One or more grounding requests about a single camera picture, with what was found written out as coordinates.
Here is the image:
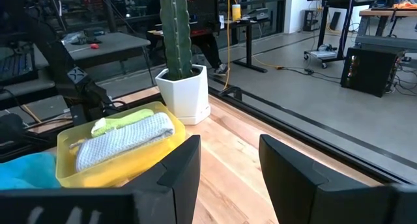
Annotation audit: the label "blue microfiber towel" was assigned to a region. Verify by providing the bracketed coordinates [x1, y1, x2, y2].
[0, 152, 61, 189]

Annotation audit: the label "black floor cables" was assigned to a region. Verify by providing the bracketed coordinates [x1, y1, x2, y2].
[282, 66, 343, 85]

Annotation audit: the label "translucent yellow plastic tray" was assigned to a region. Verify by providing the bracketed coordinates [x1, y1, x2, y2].
[55, 101, 186, 189]

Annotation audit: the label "yellow cylindrical container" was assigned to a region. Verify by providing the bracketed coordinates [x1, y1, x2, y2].
[231, 3, 242, 22]

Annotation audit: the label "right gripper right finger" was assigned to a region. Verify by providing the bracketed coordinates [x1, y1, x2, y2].
[259, 134, 417, 224]

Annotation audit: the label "black standing desk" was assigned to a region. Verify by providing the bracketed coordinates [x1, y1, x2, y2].
[224, 8, 284, 74]

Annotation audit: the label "person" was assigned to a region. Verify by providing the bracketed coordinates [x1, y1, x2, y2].
[192, 31, 227, 70]

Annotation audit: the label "black aluminium table frame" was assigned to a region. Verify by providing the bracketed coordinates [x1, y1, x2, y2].
[208, 85, 417, 182]

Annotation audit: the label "large black computer tower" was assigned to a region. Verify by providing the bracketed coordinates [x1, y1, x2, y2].
[340, 46, 407, 98]

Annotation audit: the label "black rolling workstation stand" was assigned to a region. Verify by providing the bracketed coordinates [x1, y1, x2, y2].
[303, 0, 381, 69]

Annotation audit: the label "orange extension cable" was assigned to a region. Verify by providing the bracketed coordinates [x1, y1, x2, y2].
[223, 0, 233, 91]

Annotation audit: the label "green cactus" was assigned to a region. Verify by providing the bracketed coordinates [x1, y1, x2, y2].
[159, 0, 194, 81]

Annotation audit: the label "yellow floor cable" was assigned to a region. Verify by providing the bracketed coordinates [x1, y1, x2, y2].
[252, 54, 283, 70]

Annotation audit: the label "wooden top workbench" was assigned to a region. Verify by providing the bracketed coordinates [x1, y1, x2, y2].
[358, 7, 417, 38]

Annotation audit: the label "black office chair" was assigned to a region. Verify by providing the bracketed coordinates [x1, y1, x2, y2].
[187, 0, 220, 36]

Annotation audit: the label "grey desktop device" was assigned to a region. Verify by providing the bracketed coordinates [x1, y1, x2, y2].
[246, 7, 270, 21]

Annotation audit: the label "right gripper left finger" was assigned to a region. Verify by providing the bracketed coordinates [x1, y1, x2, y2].
[0, 135, 201, 224]

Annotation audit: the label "black keyboard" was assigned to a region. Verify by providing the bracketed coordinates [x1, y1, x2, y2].
[0, 51, 37, 85]

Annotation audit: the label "orange object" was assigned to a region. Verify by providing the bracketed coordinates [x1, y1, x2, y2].
[392, 1, 417, 10]

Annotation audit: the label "grey microfiber towel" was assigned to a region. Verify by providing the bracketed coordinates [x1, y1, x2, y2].
[75, 112, 175, 173]

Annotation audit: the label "dark desk surface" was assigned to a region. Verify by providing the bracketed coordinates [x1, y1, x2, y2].
[0, 77, 56, 103]

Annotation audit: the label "green microfiber towel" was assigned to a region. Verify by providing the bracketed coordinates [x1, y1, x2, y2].
[91, 108, 154, 137]

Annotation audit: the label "person's shoe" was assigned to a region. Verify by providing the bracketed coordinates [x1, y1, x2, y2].
[213, 63, 229, 77]

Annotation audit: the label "grey desk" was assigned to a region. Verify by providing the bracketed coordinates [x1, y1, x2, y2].
[63, 31, 156, 85]

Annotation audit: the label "small black computer tower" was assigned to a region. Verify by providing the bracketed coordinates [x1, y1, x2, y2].
[302, 9, 320, 32]

